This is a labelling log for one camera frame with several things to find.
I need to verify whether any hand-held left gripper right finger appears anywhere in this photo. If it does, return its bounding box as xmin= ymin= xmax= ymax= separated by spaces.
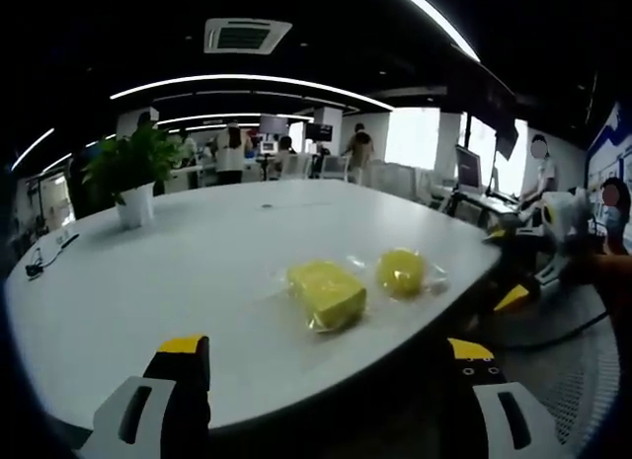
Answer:
xmin=446 ymin=337 xmax=577 ymax=459

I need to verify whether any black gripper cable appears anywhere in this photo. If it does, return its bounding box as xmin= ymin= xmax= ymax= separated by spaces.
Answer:
xmin=501 ymin=310 xmax=609 ymax=352

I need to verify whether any long curved ceiling light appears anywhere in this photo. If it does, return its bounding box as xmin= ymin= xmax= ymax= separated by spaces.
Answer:
xmin=109 ymin=73 xmax=396 ymax=112

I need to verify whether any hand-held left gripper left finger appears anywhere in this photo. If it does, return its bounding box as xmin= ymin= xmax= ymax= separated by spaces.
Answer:
xmin=77 ymin=334 xmax=212 ymax=459

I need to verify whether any dark computer monitor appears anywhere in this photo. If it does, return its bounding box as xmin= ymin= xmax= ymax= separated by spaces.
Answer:
xmin=454 ymin=144 xmax=483 ymax=191

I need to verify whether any green potted plant white pot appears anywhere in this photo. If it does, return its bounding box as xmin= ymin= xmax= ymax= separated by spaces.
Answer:
xmin=81 ymin=121 xmax=188 ymax=231

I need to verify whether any grey mesh office chair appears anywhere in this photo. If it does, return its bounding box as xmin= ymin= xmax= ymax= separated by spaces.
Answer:
xmin=493 ymin=280 xmax=624 ymax=448

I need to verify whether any blue white wall poster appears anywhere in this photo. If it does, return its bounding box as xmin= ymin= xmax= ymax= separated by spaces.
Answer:
xmin=584 ymin=100 xmax=632 ymax=223

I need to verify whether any ceiling air conditioner vent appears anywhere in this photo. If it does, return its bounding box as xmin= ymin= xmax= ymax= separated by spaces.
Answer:
xmin=202 ymin=17 xmax=294 ymax=56

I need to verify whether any hanging dark display screen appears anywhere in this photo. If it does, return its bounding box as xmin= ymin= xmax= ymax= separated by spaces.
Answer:
xmin=259 ymin=115 xmax=290 ymax=135

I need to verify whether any rectangular yellow silicone block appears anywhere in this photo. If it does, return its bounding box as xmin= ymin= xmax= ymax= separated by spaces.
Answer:
xmin=286 ymin=259 xmax=368 ymax=335

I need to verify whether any black cable on table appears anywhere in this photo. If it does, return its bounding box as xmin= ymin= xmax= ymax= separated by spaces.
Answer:
xmin=24 ymin=231 xmax=81 ymax=281

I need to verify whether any round yellow silicone block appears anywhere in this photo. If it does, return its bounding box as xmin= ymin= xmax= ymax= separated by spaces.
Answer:
xmin=375 ymin=248 xmax=428 ymax=299

